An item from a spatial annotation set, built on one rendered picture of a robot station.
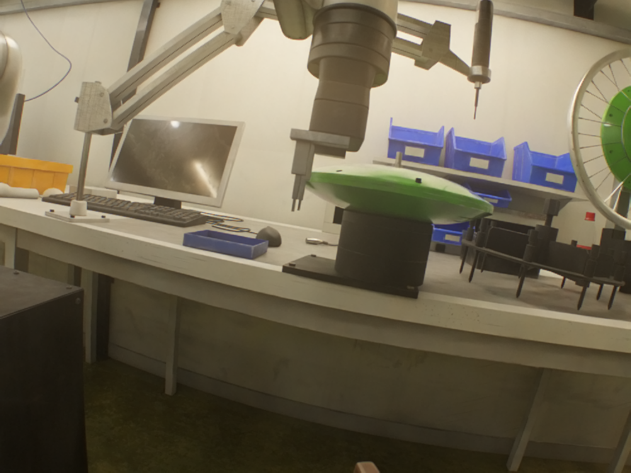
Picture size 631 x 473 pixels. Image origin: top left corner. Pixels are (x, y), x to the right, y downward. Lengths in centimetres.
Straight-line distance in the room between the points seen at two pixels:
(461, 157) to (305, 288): 91
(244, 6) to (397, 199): 50
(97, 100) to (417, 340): 75
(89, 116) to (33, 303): 42
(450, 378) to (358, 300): 119
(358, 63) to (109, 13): 215
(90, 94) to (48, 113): 168
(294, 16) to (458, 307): 42
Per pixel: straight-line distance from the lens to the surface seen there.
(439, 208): 43
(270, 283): 52
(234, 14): 74
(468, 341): 60
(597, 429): 210
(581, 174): 102
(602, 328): 62
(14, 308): 49
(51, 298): 52
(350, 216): 51
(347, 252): 50
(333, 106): 28
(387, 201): 42
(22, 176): 125
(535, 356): 65
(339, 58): 30
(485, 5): 85
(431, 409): 172
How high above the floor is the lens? 102
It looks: 3 degrees down
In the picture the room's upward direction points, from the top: 9 degrees clockwise
